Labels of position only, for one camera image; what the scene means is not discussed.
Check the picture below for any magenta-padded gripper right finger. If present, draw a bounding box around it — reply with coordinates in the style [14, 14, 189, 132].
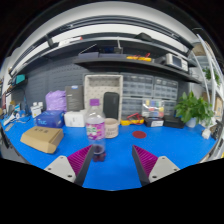
[131, 144, 181, 187]

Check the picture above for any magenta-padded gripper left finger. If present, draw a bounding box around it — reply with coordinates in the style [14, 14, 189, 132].
[43, 144, 96, 187]

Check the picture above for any clear bottle with purple cap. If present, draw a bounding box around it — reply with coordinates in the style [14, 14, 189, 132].
[85, 98, 108, 163]

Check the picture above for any flat round red coaster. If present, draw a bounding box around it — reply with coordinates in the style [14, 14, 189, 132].
[132, 130, 147, 140]

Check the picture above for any black box with white label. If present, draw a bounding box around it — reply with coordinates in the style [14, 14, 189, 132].
[143, 116, 165, 128]

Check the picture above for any white carton box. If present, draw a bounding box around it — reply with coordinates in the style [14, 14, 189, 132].
[63, 109, 88, 128]

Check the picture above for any yellow meter with red leads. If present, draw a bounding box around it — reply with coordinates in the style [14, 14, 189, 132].
[120, 112, 146, 127]

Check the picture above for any brown cardboard box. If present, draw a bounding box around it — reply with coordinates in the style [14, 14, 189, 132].
[19, 125, 65, 155]

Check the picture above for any beige patterned cup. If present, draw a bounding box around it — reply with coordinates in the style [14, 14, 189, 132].
[104, 117, 120, 139]

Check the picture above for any black flat case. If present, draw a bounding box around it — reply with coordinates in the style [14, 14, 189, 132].
[163, 115, 186, 130]

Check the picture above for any blue carton box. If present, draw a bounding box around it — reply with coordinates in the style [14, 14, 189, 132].
[35, 110, 66, 129]

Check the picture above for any clear organizer with colourful parts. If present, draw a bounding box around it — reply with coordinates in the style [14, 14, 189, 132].
[141, 98, 166, 119]

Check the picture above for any dark grey upright box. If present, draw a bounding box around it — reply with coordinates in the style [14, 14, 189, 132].
[64, 85, 85, 112]

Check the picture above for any purple plastic bag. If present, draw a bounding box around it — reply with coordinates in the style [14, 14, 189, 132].
[44, 89, 68, 113]

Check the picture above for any black rounded case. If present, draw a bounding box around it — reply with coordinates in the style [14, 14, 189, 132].
[102, 91, 121, 120]

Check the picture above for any small white box with bottles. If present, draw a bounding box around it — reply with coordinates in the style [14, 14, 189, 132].
[29, 101, 44, 118]

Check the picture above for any green potted plant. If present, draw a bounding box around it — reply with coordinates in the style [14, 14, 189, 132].
[174, 91, 215, 129]

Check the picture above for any grey small-drawer cabinet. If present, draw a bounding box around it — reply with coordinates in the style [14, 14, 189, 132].
[120, 72, 155, 119]
[153, 76, 180, 117]

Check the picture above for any white perforated tray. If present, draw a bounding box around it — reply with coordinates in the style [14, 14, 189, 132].
[83, 73, 124, 120]

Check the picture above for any dark overhead shelf unit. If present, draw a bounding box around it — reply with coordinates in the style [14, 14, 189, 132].
[9, 14, 203, 84]

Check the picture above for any white metal rack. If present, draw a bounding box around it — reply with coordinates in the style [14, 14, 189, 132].
[191, 33, 224, 158]

